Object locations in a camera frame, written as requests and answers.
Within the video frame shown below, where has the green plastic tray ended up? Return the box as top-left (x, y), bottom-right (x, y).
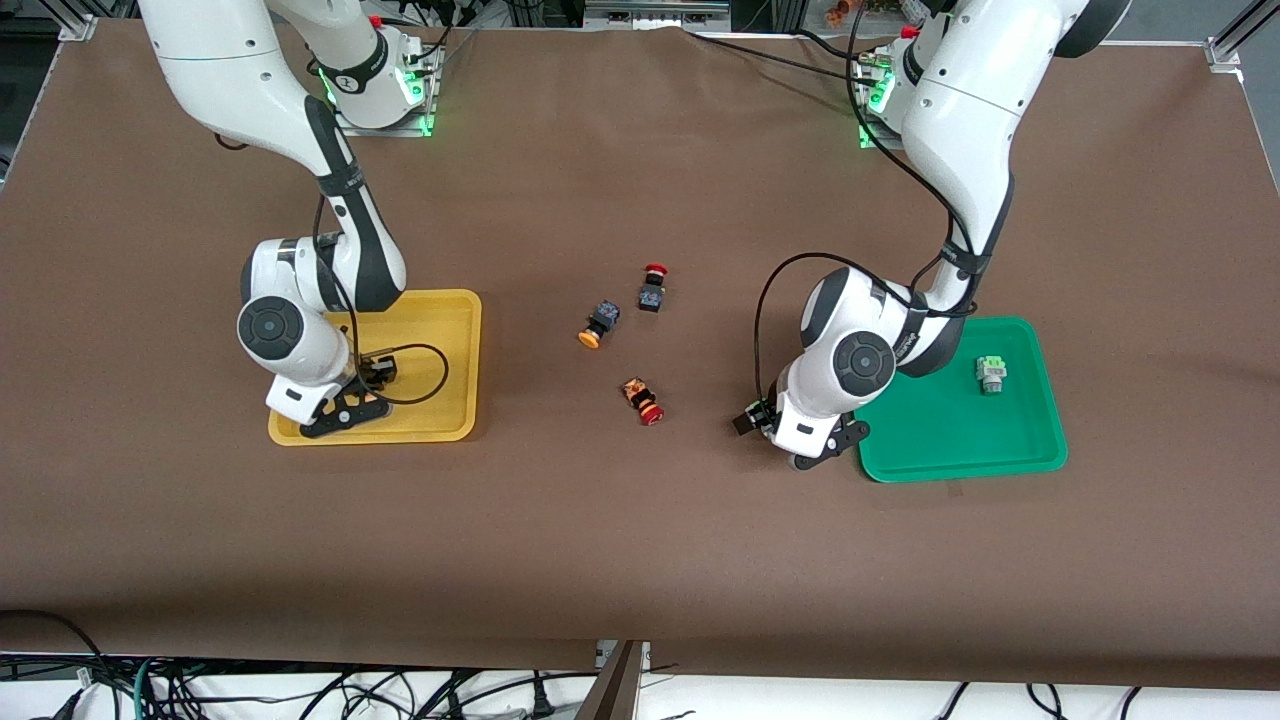
top-left (841, 316), bottom-right (1069, 484)

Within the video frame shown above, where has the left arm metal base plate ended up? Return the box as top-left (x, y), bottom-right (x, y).
top-left (857, 50), bottom-right (909, 153)

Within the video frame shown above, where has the black floor cable loop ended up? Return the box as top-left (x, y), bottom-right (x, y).
top-left (0, 609), bottom-right (113, 720)

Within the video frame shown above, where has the red button orange body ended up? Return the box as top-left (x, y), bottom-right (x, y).
top-left (621, 376), bottom-right (665, 427)

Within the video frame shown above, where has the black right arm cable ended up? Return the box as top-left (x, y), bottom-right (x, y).
top-left (314, 194), bottom-right (450, 407)

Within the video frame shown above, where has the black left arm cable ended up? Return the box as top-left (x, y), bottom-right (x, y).
top-left (752, 0), bottom-right (987, 403)

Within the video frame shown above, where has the black cable to arm base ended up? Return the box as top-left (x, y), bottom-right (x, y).
top-left (685, 28), bottom-right (873, 79)

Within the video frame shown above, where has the brown table cover sheet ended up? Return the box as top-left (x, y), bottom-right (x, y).
top-left (0, 20), bottom-right (1280, 691)

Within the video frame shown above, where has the metal table leg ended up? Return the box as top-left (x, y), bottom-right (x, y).
top-left (578, 640), bottom-right (652, 720)

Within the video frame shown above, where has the aluminium frame rail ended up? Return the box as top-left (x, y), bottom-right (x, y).
top-left (584, 0), bottom-right (733, 28)

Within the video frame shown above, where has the yellow push button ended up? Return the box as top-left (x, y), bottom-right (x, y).
top-left (577, 301), bottom-right (621, 350)

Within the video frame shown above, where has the yellow plastic tray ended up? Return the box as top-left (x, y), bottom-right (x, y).
top-left (268, 289), bottom-right (483, 447)

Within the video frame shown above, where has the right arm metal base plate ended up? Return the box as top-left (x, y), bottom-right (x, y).
top-left (330, 40), bottom-right (438, 138)

